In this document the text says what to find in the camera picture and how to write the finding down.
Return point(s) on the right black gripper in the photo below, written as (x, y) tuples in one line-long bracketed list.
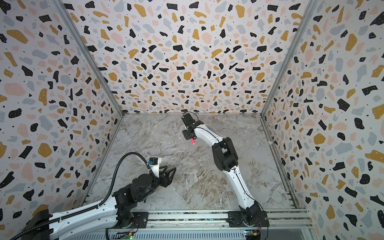
[(188, 132)]

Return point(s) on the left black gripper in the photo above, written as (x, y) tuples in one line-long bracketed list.
[(165, 182)]

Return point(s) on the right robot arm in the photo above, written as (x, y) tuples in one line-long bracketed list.
[(226, 160)]

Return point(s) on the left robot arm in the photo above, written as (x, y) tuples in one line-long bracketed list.
[(104, 214)]

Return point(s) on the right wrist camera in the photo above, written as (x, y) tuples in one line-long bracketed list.
[(190, 122)]

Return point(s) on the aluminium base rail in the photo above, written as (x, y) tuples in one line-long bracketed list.
[(273, 224)]

